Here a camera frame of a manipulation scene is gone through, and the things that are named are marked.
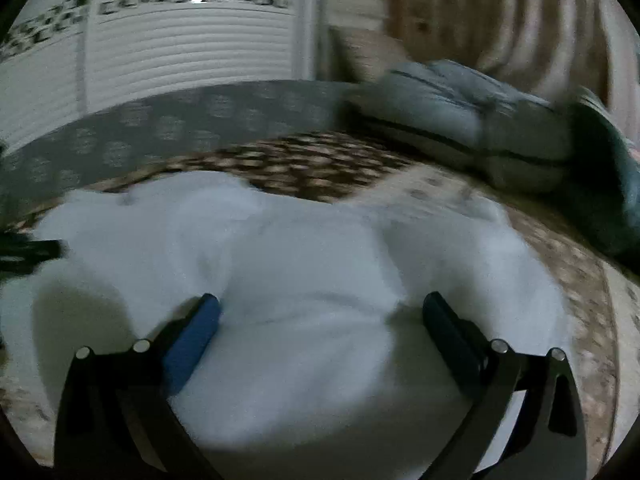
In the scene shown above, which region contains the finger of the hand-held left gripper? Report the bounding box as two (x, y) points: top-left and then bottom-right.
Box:
(0, 240), (66, 273)

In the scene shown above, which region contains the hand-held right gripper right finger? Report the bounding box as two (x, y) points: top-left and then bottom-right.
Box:
(421, 291), (588, 480)

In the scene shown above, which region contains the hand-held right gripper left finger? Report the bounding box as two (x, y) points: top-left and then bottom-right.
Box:
(54, 293), (222, 480)

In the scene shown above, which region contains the white garment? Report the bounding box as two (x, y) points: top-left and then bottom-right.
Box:
(0, 172), (573, 476)

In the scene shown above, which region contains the grey patterned bed sheet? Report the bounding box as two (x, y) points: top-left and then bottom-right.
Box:
(0, 80), (361, 226)

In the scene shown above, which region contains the dark teal folded blanket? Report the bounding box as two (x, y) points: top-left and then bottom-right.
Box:
(560, 89), (640, 261)

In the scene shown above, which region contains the floral bed blanket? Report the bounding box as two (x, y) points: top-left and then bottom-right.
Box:
(0, 130), (640, 476)

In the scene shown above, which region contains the grey-blue folded quilt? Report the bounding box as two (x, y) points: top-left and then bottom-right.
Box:
(345, 59), (581, 195)

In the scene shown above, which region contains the white ribbed wardrobe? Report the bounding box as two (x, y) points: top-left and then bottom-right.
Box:
(0, 0), (321, 153)

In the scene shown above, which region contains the beige pillow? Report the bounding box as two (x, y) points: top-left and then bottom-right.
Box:
(327, 25), (416, 86)

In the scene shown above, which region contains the striped curtain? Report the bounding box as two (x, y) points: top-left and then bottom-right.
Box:
(320, 0), (640, 126)

